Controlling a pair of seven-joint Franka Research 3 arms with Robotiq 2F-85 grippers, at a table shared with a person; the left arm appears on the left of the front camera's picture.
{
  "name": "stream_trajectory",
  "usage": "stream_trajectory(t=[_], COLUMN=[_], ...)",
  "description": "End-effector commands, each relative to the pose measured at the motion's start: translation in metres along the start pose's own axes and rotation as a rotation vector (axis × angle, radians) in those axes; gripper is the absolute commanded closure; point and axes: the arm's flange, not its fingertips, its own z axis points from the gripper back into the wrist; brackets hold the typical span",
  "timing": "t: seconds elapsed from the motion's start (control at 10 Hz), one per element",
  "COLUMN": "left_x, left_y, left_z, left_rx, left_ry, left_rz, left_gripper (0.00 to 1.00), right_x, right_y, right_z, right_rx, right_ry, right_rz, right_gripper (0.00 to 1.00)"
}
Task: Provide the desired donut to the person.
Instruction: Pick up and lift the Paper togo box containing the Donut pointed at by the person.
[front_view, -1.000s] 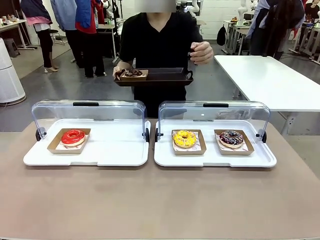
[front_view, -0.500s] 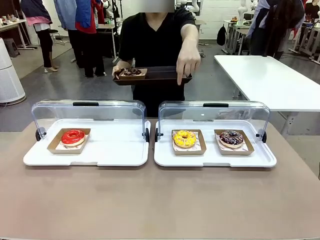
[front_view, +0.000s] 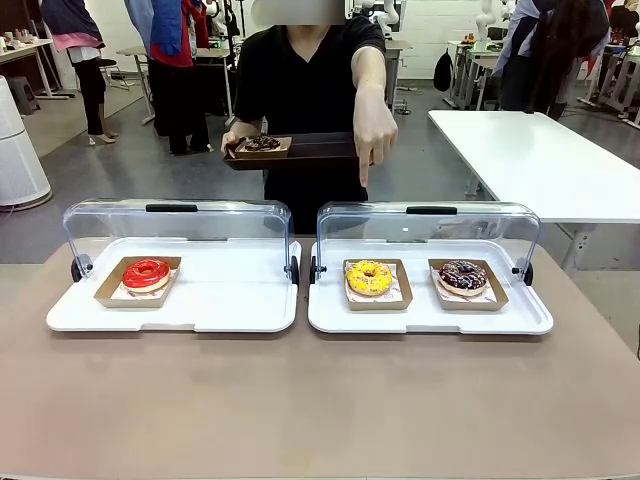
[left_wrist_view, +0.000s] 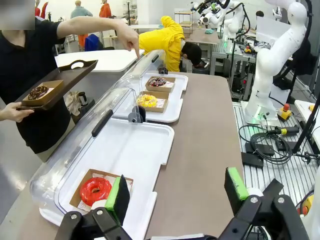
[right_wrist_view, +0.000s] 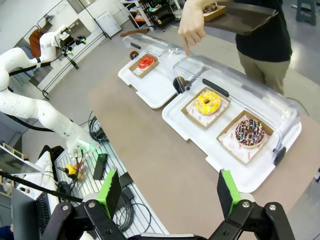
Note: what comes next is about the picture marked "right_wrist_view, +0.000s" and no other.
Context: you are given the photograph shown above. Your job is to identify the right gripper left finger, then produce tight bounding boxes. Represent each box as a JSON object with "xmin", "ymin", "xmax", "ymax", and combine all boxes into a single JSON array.
[{"xmin": 41, "ymin": 168, "xmax": 126, "ymax": 240}]

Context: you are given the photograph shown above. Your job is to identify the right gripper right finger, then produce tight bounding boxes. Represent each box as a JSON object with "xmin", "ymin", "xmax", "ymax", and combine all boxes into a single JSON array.
[{"xmin": 208, "ymin": 169, "xmax": 296, "ymax": 240}]

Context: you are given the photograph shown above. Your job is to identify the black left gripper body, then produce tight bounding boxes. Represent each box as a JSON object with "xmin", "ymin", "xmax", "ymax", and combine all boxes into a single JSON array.
[{"xmin": 60, "ymin": 37, "xmax": 76, "ymax": 52}]

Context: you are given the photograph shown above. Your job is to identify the chocolate donut with nuts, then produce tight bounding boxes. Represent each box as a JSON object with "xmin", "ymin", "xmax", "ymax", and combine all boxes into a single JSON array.
[{"xmin": 202, "ymin": 4, "xmax": 218, "ymax": 15}]

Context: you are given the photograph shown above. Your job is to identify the brown cardboard donut box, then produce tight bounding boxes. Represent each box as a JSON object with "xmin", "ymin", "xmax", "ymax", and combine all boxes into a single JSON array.
[
  {"xmin": 216, "ymin": 109, "xmax": 275, "ymax": 165},
  {"xmin": 128, "ymin": 53, "xmax": 160, "ymax": 80},
  {"xmin": 180, "ymin": 86, "xmax": 232, "ymax": 130},
  {"xmin": 202, "ymin": 3, "xmax": 228, "ymax": 23}
]

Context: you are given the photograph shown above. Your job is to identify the dark brown serving tray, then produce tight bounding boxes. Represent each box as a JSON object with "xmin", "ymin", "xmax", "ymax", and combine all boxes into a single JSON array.
[{"xmin": 203, "ymin": 1, "xmax": 280, "ymax": 36}]

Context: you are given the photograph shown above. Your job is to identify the chocolate donut with sprinkles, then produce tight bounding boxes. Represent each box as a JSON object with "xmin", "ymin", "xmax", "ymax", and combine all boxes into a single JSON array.
[{"xmin": 234, "ymin": 118, "xmax": 266, "ymax": 149}]

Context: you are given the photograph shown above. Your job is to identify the red glazed donut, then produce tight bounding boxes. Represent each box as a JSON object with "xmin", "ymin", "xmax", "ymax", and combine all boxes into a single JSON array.
[{"xmin": 138, "ymin": 56, "xmax": 156, "ymax": 70}]

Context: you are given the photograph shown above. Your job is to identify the yellow sprinkled donut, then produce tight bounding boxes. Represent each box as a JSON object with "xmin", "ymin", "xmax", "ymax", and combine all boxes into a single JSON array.
[{"xmin": 194, "ymin": 91, "xmax": 222, "ymax": 116}]

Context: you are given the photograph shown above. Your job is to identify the person in black shirt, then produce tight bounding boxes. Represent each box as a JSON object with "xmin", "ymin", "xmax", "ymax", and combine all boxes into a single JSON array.
[{"xmin": 233, "ymin": 0, "xmax": 293, "ymax": 96}]

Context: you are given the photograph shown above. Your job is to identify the person's right hand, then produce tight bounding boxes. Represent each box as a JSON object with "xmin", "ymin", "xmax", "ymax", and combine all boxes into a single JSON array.
[{"xmin": 177, "ymin": 6, "xmax": 207, "ymax": 58}]

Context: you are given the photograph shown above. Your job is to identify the black power box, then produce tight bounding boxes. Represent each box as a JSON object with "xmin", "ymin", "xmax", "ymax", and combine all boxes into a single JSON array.
[{"xmin": 92, "ymin": 152, "xmax": 108, "ymax": 181}]

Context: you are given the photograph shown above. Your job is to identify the white panel board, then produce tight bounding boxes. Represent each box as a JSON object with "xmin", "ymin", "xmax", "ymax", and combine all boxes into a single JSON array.
[{"xmin": 95, "ymin": 10, "xmax": 123, "ymax": 38}]

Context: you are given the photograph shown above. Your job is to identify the orange chair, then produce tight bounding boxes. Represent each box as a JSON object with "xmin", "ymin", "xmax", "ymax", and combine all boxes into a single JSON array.
[{"xmin": 28, "ymin": 28, "xmax": 45, "ymax": 58}]

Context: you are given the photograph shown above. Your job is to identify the white plastic display tray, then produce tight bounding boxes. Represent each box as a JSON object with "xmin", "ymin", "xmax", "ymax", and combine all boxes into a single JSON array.
[
  {"xmin": 161, "ymin": 68, "xmax": 303, "ymax": 194},
  {"xmin": 117, "ymin": 50, "xmax": 179, "ymax": 110}
]

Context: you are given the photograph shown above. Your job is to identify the yellow emergency stop button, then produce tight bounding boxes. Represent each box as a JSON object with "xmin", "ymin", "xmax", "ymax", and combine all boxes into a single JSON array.
[{"xmin": 64, "ymin": 163, "xmax": 83, "ymax": 181}]

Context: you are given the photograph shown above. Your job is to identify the brown wooden board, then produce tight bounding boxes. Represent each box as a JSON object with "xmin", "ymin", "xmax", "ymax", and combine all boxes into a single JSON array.
[{"xmin": 120, "ymin": 28, "xmax": 150, "ymax": 38}]

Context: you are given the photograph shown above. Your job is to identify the clear plastic tray lid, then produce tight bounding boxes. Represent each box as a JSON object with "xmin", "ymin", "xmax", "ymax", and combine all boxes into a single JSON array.
[
  {"xmin": 172, "ymin": 55, "xmax": 301, "ymax": 161},
  {"xmin": 121, "ymin": 33, "xmax": 193, "ymax": 83}
]

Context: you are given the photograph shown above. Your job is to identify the black utility cart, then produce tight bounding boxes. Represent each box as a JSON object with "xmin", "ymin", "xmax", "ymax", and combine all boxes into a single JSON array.
[{"xmin": 128, "ymin": 0, "xmax": 176, "ymax": 32}]

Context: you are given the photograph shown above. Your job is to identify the black laptop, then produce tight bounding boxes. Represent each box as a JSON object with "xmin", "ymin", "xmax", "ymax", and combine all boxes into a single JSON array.
[{"xmin": 11, "ymin": 186, "xmax": 52, "ymax": 240}]

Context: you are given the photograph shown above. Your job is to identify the grey monitor screen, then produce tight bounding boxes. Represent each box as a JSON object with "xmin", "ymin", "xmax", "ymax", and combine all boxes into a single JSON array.
[{"xmin": 0, "ymin": 143, "xmax": 42, "ymax": 176}]

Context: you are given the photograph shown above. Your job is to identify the grey green stool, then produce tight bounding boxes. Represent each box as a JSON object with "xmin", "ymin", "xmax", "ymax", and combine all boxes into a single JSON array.
[{"xmin": 296, "ymin": 0, "xmax": 318, "ymax": 26}]

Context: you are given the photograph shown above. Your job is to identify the black cable coil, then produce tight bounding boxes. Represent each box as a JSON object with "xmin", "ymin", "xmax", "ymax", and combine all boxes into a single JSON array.
[{"xmin": 113, "ymin": 192, "xmax": 152, "ymax": 233}]

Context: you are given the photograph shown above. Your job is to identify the aluminium slotted base plate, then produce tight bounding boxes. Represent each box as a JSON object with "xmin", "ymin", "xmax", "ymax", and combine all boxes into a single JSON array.
[{"xmin": 53, "ymin": 119, "xmax": 171, "ymax": 240}]

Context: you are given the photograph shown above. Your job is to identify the black cable bundle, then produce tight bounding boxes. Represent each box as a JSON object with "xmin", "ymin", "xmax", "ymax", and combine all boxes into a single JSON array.
[{"xmin": 88, "ymin": 111, "xmax": 110, "ymax": 143}]

